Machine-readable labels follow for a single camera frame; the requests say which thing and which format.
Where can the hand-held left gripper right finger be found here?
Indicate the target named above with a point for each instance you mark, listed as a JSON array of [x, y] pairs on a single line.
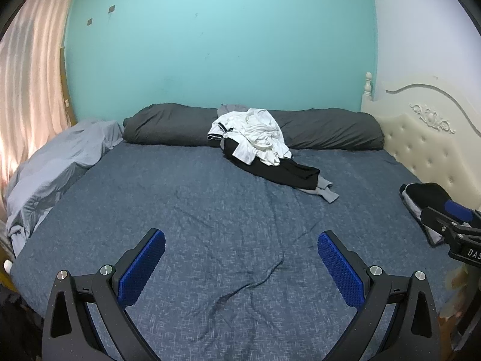
[[340, 267]]

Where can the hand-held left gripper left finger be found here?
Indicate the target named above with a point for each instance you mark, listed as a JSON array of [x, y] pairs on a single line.
[[142, 267]]

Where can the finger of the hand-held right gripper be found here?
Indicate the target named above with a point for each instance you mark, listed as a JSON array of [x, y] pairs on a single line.
[[458, 210], [436, 220]]

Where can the pile of unfolded clothes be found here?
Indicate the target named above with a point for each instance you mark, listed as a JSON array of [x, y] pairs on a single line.
[[289, 175]]

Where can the folded grey garment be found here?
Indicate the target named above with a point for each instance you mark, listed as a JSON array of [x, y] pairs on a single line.
[[417, 214]]

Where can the cream tufted headboard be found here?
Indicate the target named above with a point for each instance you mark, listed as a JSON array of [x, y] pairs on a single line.
[[424, 139]]

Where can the light grey blanket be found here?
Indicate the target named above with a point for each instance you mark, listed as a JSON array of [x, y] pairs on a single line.
[[56, 165]]

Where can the dark grey rolled duvet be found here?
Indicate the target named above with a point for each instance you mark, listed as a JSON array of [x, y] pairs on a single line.
[[165, 126]]

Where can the white garment with black trim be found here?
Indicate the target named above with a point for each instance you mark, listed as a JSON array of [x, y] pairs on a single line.
[[221, 126]]

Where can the small grey cloth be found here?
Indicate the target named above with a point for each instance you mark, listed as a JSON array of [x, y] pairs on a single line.
[[233, 108]]

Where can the brown wooden board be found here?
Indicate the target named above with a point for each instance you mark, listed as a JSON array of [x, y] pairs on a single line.
[[67, 82]]

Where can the pink curtain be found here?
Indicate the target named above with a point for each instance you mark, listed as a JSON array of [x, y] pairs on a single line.
[[30, 82]]

